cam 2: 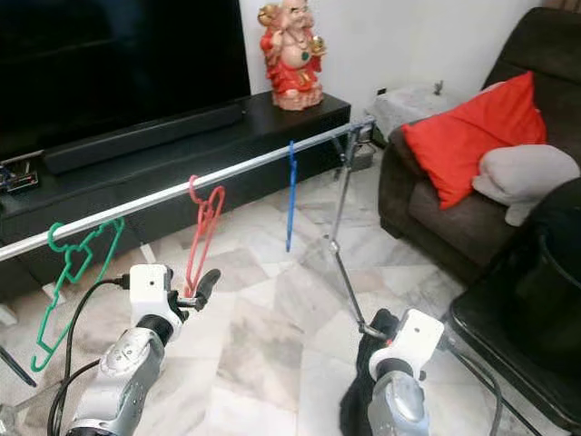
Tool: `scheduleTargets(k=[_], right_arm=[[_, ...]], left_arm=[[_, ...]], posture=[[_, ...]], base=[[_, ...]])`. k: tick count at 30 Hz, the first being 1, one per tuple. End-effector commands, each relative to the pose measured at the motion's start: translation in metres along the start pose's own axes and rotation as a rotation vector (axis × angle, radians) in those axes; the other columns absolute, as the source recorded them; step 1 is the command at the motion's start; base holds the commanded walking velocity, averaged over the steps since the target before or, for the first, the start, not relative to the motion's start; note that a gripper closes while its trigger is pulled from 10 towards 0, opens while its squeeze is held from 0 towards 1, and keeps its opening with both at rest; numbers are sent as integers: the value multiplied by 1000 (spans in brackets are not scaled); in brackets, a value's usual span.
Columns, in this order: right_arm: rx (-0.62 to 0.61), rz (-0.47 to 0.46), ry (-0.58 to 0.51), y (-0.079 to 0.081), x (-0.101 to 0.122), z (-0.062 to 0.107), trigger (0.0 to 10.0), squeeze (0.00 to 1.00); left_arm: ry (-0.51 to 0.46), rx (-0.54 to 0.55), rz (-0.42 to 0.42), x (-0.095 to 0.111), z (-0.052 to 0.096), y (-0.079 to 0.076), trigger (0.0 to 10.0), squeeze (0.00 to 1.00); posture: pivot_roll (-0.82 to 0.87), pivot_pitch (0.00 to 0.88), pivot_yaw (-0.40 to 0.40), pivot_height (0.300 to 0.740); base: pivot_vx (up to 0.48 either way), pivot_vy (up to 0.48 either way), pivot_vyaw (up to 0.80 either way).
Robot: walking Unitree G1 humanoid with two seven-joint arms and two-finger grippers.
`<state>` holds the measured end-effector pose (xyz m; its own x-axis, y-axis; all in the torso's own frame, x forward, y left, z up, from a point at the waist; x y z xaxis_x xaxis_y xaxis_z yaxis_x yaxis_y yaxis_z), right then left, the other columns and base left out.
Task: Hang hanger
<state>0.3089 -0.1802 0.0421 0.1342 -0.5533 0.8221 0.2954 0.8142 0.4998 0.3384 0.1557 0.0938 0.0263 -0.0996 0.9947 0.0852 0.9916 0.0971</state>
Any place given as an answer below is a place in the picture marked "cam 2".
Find red laughing Buddha statue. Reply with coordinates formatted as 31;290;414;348
259;0;327;113

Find black television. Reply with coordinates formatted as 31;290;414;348
0;0;252;161

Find black soundbar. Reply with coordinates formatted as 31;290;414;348
44;100;247;176

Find black metal chair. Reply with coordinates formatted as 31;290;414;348
448;182;581;433

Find grey pillow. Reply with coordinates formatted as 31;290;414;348
472;144;581;229

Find red cushion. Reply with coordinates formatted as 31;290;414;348
402;71;548;211

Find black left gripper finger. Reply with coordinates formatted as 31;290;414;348
194;267;222;306

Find green plastic hanger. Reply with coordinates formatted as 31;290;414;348
30;218;126;374

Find metal clothes rack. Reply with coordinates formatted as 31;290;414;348
0;115;379;339

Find lace covered side table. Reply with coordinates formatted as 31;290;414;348
368;84;456;138

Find small black display box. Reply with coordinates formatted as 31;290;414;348
4;167;43;194

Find dark sofa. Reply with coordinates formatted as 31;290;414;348
379;7;581;288

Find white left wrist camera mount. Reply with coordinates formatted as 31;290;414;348
129;263;172;320

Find blue plastic hanger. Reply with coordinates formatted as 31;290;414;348
285;139;298;253

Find red plastic hanger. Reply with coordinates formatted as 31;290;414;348
184;174;227;302

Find black TV cabinet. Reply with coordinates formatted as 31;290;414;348
0;91;353;302

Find black shirt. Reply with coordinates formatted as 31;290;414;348
340;309;401;436

